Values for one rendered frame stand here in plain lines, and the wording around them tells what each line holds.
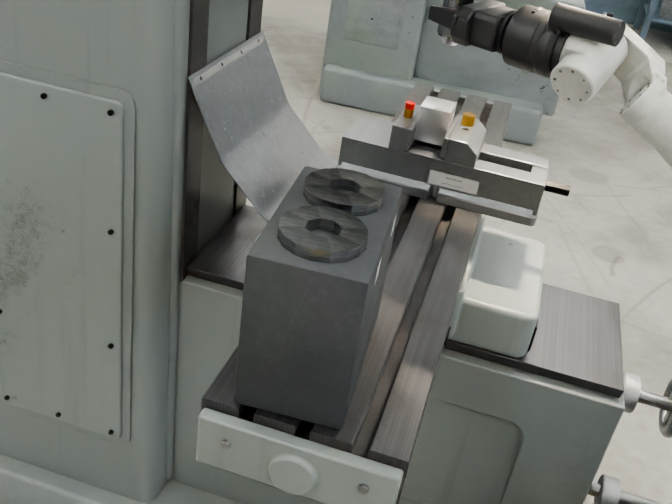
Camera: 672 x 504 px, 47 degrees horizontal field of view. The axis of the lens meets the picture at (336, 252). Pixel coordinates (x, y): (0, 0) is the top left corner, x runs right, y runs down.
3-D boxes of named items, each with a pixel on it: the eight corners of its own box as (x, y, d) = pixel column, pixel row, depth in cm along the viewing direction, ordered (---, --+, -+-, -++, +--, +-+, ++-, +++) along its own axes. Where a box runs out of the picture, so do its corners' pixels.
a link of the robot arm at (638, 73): (585, 33, 112) (654, 95, 112) (552, 68, 109) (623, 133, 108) (611, 6, 106) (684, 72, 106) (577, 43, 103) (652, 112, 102)
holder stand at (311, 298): (378, 316, 99) (406, 176, 89) (342, 432, 81) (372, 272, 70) (288, 294, 101) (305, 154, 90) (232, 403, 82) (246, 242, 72)
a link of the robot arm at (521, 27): (501, -14, 119) (571, 6, 113) (487, 48, 124) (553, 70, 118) (456, -7, 110) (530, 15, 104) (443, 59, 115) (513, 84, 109)
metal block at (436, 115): (449, 134, 134) (457, 102, 131) (443, 146, 129) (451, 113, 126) (420, 127, 135) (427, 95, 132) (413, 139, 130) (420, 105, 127)
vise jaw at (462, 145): (484, 142, 137) (489, 121, 135) (474, 168, 126) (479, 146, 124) (451, 134, 138) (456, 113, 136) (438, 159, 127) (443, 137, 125)
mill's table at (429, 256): (506, 132, 184) (514, 101, 180) (393, 532, 80) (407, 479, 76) (412, 110, 189) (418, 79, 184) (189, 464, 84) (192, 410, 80)
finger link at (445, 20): (433, 1, 118) (467, 11, 115) (429, 22, 119) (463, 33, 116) (427, 2, 117) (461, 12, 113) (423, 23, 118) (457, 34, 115)
